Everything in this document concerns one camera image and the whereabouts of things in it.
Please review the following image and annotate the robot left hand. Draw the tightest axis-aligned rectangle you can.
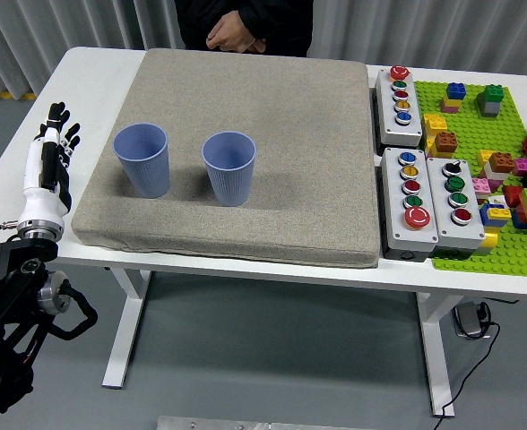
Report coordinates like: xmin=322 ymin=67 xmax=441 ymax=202
xmin=19 ymin=101 xmax=82 ymax=225

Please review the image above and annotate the person's left hand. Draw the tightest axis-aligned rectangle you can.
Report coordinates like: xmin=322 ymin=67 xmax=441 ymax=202
xmin=205 ymin=9 xmax=255 ymax=52

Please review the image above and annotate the blue ribbed plastic cup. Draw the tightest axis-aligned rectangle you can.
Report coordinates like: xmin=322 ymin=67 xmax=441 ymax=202
xmin=112 ymin=124 xmax=170 ymax=199
xmin=201 ymin=130 xmax=258 ymax=208

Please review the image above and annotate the person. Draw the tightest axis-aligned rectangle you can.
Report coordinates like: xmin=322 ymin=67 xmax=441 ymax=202
xmin=173 ymin=0 xmax=315 ymax=58

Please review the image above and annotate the grey-brown cushion mat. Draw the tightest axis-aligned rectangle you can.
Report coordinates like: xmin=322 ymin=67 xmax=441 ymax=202
xmin=71 ymin=47 xmax=381 ymax=270

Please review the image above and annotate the grey five-button control box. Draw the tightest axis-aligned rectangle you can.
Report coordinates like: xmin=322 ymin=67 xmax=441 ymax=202
xmin=379 ymin=146 xmax=440 ymax=263
xmin=374 ymin=65 xmax=425 ymax=148

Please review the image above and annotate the white table leg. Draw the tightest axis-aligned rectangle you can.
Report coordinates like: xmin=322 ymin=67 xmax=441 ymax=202
xmin=101 ymin=267 xmax=152 ymax=389
xmin=415 ymin=291 xmax=466 ymax=418

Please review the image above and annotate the grey pleated curtain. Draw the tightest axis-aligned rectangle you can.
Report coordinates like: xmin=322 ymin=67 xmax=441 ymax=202
xmin=0 ymin=0 xmax=527 ymax=98

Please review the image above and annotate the large yellow toy brick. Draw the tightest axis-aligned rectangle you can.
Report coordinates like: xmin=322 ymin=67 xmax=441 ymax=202
xmin=423 ymin=113 xmax=448 ymax=138

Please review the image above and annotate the orange toy brick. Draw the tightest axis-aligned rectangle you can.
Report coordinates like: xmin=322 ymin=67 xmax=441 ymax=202
xmin=433 ymin=132 xmax=459 ymax=158
xmin=487 ymin=151 xmax=515 ymax=174

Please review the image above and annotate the green studded baseplate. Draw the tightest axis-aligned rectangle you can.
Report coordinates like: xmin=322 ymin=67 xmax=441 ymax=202
xmin=413 ymin=80 xmax=527 ymax=280

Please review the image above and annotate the grey four-button control box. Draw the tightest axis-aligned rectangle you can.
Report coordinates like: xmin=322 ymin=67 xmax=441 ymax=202
xmin=425 ymin=156 xmax=487 ymax=259

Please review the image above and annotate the white toy brick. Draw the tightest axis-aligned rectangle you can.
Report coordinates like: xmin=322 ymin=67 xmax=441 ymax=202
xmin=480 ymin=166 xmax=509 ymax=183

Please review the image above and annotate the red sloped toy brick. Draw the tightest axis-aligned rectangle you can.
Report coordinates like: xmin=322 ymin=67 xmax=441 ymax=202
xmin=503 ymin=185 xmax=524 ymax=208

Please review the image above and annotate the yellow round toy brick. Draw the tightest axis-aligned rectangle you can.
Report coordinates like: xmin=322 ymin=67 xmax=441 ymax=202
xmin=471 ymin=230 xmax=498 ymax=256

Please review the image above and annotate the grey power adapter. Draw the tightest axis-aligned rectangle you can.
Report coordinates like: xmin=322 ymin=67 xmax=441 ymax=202
xmin=452 ymin=302 xmax=491 ymax=340

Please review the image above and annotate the black power cable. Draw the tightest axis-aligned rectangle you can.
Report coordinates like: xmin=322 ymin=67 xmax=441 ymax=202
xmin=437 ymin=320 xmax=501 ymax=420

